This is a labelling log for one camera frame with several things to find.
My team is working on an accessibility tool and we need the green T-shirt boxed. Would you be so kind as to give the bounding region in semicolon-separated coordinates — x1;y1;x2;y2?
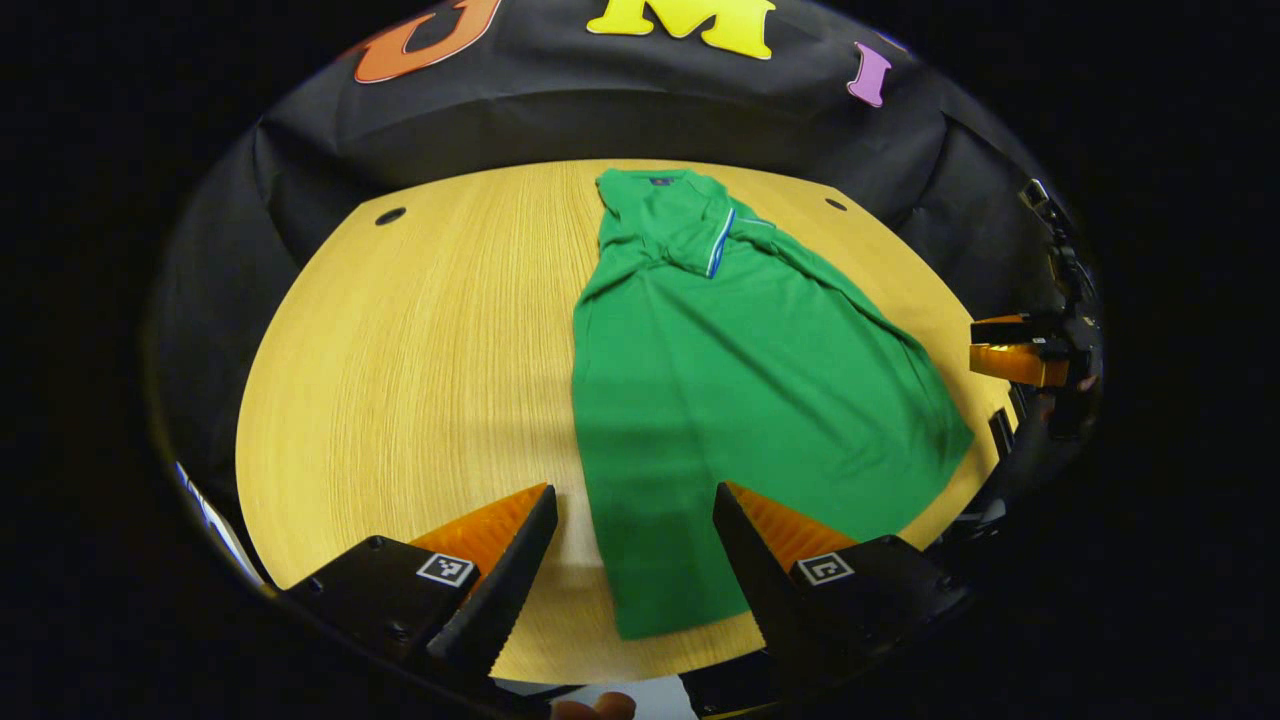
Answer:
570;168;976;641

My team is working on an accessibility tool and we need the black backdrop cloth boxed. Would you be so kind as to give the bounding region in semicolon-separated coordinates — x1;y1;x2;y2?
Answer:
150;0;1091;481

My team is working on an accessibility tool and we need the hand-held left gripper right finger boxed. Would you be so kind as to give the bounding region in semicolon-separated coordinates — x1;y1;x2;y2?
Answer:
712;481;976;691

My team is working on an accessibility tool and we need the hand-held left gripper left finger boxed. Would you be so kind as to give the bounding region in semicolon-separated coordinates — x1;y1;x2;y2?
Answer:
280;483;559;691

